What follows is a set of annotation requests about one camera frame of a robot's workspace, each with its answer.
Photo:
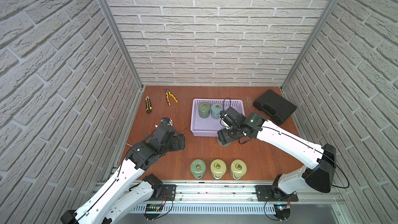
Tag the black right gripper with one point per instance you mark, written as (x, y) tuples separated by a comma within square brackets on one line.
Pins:
[(223, 137)]

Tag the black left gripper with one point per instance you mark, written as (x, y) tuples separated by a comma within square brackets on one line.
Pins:
[(165, 131)]

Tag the light blue canister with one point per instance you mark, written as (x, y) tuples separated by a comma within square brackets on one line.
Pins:
[(215, 110), (223, 144)]

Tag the yellow-green canister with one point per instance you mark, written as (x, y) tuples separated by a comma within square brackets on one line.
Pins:
[(237, 169), (218, 169)]

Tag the dark green canister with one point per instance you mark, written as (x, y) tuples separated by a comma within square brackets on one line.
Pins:
[(204, 109), (198, 168)]

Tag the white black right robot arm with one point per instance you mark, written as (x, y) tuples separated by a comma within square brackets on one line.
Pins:
[(318, 161)]

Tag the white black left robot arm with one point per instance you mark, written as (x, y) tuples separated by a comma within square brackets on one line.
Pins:
[(117, 197)]

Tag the lilac perforated plastic basket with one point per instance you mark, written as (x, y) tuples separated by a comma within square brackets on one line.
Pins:
[(208, 127)]

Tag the yellow black utility knife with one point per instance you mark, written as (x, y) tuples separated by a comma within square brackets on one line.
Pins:
[(148, 105)]

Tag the yellow black pliers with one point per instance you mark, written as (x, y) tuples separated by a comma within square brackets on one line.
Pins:
[(168, 96)]

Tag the black plastic tool case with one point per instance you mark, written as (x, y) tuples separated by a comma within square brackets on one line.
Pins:
[(278, 108)]

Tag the left controller board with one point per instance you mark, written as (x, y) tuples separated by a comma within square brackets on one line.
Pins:
[(153, 211)]

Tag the controller board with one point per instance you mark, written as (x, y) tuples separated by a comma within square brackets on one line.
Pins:
[(153, 211), (282, 212)]

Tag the right controller board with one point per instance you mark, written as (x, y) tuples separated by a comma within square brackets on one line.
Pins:
[(282, 212)]

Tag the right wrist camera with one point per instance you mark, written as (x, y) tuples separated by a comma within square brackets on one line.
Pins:
[(231, 118)]

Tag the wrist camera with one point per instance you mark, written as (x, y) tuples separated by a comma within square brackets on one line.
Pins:
[(166, 121), (231, 118)]

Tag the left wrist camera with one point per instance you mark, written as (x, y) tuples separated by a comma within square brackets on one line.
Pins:
[(166, 121)]

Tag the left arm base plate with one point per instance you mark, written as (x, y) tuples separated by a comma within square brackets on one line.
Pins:
[(167, 191)]

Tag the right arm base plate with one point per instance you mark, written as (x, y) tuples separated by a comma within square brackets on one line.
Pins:
[(264, 193)]

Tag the aluminium frame post left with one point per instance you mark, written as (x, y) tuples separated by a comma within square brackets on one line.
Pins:
[(103, 4)]

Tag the aluminium frame post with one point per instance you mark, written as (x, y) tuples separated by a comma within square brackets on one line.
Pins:
[(103, 4), (312, 37)]

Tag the aluminium frame post right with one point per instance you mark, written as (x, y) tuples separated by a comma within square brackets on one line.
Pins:
[(312, 37)]

